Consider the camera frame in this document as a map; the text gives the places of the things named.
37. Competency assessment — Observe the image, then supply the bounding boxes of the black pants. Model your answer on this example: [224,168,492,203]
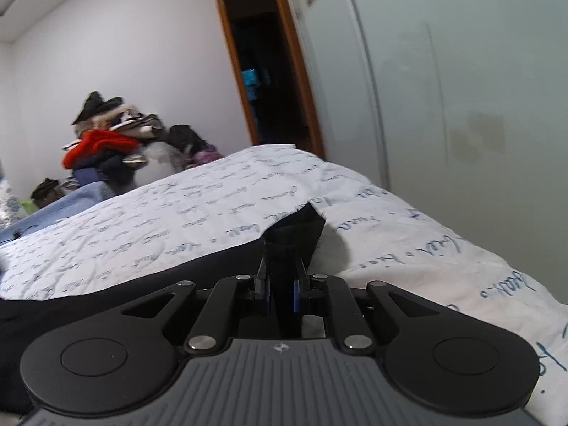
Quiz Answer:
[1,203,326,416]

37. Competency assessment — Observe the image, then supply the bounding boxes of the white bedspread with blue writing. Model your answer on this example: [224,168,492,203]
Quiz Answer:
[1,144,567,425]

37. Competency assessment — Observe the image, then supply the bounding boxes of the black backpack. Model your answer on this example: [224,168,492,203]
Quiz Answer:
[166,124,219,164]

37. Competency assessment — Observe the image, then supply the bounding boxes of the pile of clothes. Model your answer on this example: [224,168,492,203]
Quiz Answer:
[62,91,222,194]

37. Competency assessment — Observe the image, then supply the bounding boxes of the dark bag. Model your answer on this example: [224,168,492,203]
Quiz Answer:
[31,178,65,209]

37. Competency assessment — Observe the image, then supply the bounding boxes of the red knitted garment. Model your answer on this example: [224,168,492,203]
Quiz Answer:
[62,129,139,169]

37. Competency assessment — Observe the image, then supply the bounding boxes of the white floral pillow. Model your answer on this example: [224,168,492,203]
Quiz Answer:
[0,178,27,230]

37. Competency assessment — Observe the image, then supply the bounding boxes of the white wardrobe door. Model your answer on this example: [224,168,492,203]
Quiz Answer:
[288,0,567,301]

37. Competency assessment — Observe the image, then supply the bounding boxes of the wooden door frame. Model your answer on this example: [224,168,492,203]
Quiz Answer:
[215,0,326,158]

